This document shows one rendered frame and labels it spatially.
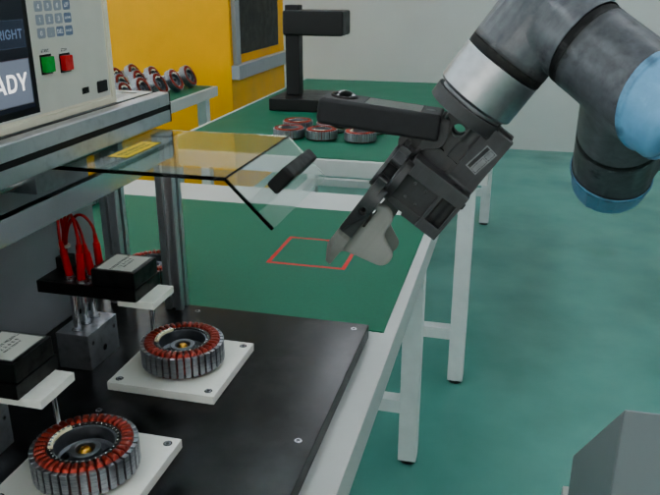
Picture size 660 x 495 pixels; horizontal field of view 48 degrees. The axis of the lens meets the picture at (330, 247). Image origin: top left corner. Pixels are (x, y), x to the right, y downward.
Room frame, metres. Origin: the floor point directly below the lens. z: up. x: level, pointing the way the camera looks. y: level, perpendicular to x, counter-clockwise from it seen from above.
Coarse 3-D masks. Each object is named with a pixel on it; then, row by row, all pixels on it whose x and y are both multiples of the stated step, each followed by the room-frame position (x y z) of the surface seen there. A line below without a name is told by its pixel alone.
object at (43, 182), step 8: (40, 176) 0.88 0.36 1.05; (48, 176) 0.90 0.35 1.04; (56, 176) 0.91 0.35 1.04; (64, 176) 0.93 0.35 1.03; (24, 184) 0.88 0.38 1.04; (32, 184) 0.87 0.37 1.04; (40, 184) 0.88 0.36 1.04; (48, 184) 0.90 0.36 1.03; (56, 184) 0.91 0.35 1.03; (16, 192) 0.88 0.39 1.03; (24, 192) 0.88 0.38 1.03; (32, 192) 0.87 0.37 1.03; (40, 192) 0.88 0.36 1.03
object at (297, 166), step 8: (304, 152) 0.94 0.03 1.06; (312, 152) 0.96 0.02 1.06; (296, 160) 0.90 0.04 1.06; (304, 160) 0.92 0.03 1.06; (312, 160) 0.94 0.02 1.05; (288, 168) 0.87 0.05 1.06; (296, 168) 0.88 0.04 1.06; (304, 168) 0.91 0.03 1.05; (280, 176) 0.86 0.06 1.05; (288, 176) 0.86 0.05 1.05; (296, 176) 0.87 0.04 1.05; (272, 184) 0.87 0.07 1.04; (280, 184) 0.86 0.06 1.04; (288, 184) 0.87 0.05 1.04
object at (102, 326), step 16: (96, 320) 0.93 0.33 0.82; (112, 320) 0.95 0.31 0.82; (64, 336) 0.89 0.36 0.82; (80, 336) 0.89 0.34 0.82; (96, 336) 0.91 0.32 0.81; (112, 336) 0.94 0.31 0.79; (64, 352) 0.90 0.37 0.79; (80, 352) 0.89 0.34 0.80; (96, 352) 0.90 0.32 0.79; (112, 352) 0.94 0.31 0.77; (80, 368) 0.89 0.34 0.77
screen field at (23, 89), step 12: (12, 60) 0.83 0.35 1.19; (24, 60) 0.85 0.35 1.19; (0, 72) 0.81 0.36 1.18; (12, 72) 0.83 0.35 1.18; (24, 72) 0.85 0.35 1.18; (0, 84) 0.80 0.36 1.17; (12, 84) 0.82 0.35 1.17; (24, 84) 0.84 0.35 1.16; (0, 96) 0.80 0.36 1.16; (12, 96) 0.82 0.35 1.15; (24, 96) 0.84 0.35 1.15; (0, 108) 0.80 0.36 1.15
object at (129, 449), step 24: (48, 432) 0.67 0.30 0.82; (72, 432) 0.68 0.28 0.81; (96, 432) 0.69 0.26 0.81; (120, 432) 0.67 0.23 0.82; (48, 456) 0.63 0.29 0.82; (72, 456) 0.64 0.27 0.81; (96, 456) 0.65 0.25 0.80; (120, 456) 0.63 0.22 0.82; (48, 480) 0.61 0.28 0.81; (72, 480) 0.60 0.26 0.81; (96, 480) 0.61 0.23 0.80; (120, 480) 0.62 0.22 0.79
